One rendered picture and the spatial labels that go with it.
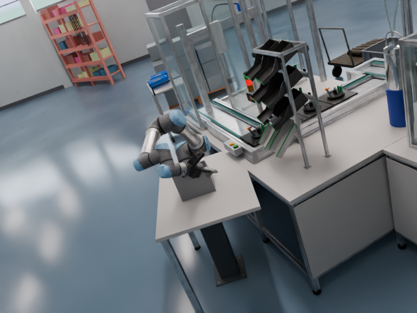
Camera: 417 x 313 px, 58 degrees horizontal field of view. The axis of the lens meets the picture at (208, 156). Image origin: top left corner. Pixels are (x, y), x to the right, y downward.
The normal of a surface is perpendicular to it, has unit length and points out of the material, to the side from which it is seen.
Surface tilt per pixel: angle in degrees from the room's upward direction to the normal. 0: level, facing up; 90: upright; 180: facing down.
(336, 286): 0
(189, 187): 90
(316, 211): 90
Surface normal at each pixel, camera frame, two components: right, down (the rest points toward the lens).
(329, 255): 0.38, 0.32
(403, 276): -0.32, -0.84
